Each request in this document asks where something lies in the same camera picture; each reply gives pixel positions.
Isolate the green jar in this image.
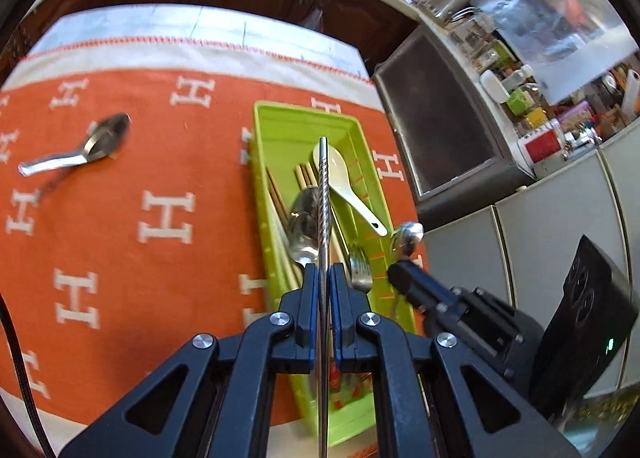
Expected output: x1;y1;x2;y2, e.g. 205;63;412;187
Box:
506;88;533;114

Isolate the black cable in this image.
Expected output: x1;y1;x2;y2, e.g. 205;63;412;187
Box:
0;295;56;458

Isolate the large metal spoon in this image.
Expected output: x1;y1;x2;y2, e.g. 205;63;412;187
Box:
289;187;322;239

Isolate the wooden handled spoon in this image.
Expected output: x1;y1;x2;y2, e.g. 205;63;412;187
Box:
286;218;321;271

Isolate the stainless steel appliance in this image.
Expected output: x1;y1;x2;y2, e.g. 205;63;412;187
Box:
372;28;536;216

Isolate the pale grid tablecloth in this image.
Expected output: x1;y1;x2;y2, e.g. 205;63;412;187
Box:
35;3;368;84

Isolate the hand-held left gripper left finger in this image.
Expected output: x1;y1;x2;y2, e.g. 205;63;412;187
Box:
60;263;319;458

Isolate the metal soup spoon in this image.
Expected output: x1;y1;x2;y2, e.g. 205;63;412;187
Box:
18;113;132;177

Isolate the white ceramic spoon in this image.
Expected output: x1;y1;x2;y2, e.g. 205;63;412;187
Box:
312;145;389;237

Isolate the brown wooden chopstick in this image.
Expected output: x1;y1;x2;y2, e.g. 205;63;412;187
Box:
264;169;291;239
269;167;296;234

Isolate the red label canister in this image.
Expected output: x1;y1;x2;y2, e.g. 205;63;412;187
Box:
517;125;566;164

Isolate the green plastic tray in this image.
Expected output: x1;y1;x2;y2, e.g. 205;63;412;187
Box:
252;101;426;444

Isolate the white bowl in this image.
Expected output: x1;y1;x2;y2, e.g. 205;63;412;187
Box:
480;69;508;104

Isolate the small metal spoon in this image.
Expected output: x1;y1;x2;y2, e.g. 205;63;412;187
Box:
389;221;425;269

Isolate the orange patterned blanket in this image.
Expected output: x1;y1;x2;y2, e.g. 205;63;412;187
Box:
0;36;431;458

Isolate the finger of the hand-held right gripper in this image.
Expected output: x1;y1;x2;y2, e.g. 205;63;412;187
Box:
387;259;526;374

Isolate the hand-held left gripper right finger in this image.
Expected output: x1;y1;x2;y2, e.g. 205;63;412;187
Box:
328;263;583;458

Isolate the white plastic bag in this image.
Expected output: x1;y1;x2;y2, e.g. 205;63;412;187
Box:
300;6;333;34

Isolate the metal fork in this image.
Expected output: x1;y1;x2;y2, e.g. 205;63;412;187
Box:
347;244;375;291

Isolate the twisted metal chopstick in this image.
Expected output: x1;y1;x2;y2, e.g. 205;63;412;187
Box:
316;136;332;458

